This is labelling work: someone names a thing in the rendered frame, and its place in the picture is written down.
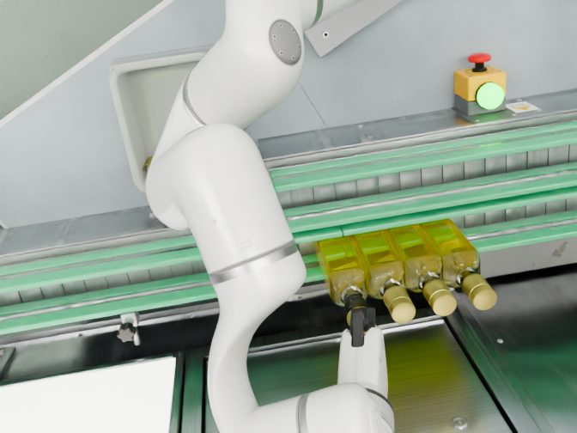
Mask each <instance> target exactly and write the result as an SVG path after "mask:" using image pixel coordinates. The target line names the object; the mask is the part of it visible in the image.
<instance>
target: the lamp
mask: <svg viewBox="0 0 577 433"><path fill-rule="evenodd" d="M503 98H504V92H503V89H502V88H501V87H500V86H499V85H497V84H496V83H494V82H485V83H483V84H481V85H480V86H479V87H478V89H477V91H476V94H475V99H476V102H477V104H478V105H479V106H481V107H484V108H487V109H494V108H496V107H498V106H499V105H500V104H501V103H502V101H503Z"/></svg>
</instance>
